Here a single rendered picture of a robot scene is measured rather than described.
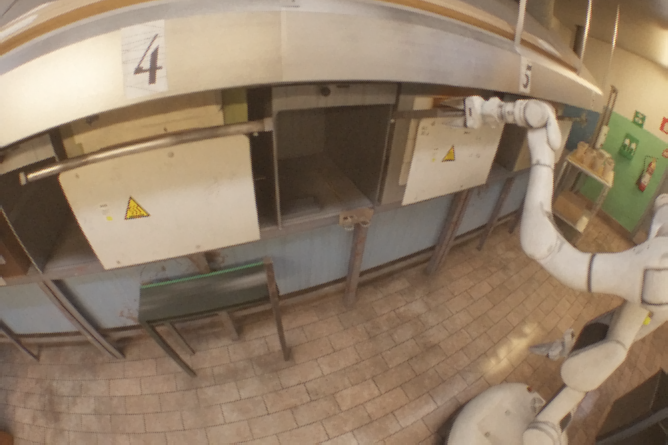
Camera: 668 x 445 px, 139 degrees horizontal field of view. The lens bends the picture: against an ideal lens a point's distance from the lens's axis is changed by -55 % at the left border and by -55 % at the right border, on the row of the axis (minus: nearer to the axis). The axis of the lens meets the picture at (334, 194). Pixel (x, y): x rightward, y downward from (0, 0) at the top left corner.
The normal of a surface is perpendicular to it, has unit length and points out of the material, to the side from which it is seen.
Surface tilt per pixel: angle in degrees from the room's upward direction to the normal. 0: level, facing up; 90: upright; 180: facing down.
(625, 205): 90
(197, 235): 90
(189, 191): 90
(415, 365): 0
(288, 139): 90
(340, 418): 0
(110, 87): 80
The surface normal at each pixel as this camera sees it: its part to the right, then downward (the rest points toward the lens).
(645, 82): -0.91, 0.18
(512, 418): 0.06, -0.83
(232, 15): 0.41, 0.37
